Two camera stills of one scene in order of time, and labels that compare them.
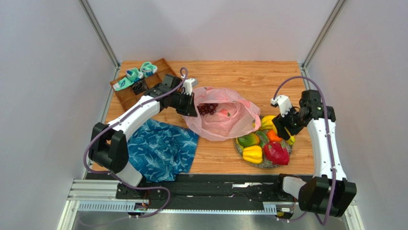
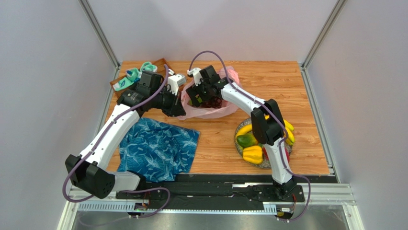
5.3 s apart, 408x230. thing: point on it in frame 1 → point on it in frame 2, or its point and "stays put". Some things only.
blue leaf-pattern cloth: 159,151 stays put
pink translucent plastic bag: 234,117 → 188,111
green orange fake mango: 250,140 stays put
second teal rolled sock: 148,69 stays put
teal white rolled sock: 132,74 stays put
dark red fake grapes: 204,108 → 214,101
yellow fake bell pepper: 253,154 stays put
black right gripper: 283,128 → 198,97
